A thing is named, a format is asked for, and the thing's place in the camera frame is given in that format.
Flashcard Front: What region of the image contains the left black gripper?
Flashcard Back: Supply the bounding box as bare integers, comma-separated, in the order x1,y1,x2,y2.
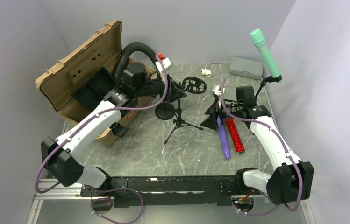
135,70,186,103

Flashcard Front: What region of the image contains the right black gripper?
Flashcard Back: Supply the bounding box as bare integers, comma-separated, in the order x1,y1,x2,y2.
200,97,243,130

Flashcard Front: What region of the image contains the purple microphone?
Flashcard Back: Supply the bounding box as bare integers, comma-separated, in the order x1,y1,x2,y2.
216,116,231,159

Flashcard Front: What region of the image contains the black tripod stand shock mount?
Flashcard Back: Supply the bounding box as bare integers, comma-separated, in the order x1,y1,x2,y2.
163,77,207,145

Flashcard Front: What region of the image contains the black round base mic stand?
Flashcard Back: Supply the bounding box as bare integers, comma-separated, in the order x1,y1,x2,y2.
155,102,176,120

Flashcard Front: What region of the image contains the red glitter microphone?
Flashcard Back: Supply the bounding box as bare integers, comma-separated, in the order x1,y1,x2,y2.
225,118,245,154

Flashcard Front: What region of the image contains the black tripod stand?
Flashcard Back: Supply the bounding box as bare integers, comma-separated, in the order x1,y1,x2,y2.
249,76,284,136

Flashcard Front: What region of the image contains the mint green microphone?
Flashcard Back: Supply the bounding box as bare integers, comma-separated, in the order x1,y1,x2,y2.
250,28,282,83

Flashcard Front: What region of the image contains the white pvc elbow fitting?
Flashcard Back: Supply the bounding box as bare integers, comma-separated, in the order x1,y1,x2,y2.
201,69,212,77

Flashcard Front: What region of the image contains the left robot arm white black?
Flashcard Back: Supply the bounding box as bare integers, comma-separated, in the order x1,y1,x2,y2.
35,58,172,196

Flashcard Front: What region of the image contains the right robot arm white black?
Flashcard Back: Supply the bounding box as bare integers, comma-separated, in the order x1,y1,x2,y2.
201,85,314,205

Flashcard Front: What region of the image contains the grey plastic case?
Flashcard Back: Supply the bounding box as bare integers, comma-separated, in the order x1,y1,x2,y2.
229,56,263,80

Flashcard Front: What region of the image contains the black tray in case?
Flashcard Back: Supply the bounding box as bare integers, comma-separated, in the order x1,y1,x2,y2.
71,67,116,112

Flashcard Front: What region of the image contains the tan plastic tool case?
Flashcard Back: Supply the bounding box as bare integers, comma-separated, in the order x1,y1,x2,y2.
35,21,156,147

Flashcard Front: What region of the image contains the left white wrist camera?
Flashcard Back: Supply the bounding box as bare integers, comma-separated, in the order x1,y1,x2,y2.
155,53,174,74

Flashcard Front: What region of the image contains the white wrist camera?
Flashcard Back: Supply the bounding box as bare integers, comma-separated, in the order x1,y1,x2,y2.
155,53,174,74
212,85,225,98

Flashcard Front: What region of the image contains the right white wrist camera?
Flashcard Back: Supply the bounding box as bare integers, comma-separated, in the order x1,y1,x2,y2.
212,85,225,98

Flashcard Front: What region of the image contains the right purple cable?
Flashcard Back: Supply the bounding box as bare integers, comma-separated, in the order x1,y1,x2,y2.
219,78,304,217

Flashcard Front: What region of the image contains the black corrugated hose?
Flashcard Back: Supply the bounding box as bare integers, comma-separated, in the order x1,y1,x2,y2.
113,42,165,83

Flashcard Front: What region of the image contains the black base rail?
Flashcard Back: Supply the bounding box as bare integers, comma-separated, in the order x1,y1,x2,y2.
80,175,259,208

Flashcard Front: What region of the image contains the purple loop cable base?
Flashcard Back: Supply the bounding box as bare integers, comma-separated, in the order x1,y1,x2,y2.
90,187,144,224

